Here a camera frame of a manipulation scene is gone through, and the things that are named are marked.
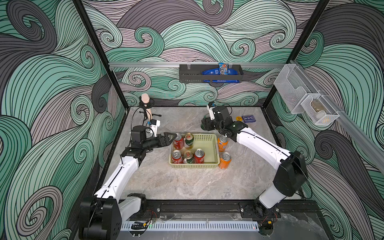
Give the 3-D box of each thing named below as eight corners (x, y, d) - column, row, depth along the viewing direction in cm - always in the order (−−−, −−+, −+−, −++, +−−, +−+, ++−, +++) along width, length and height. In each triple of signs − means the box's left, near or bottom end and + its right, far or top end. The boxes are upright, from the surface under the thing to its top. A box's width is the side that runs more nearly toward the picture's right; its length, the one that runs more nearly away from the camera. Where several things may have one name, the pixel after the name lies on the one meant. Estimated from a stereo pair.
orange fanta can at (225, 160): (217, 169, 89) (220, 161, 81) (216, 160, 93) (218, 151, 84) (227, 169, 89) (232, 161, 81) (226, 160, 93) (230, 151, 84)
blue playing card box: (244, 123, 113) (245, 121, 111) (241, 117, 116) (242, 115, 114) (255, 121, 114) (256, 119, 112) (251, 116, 117) (252, 114, 116)
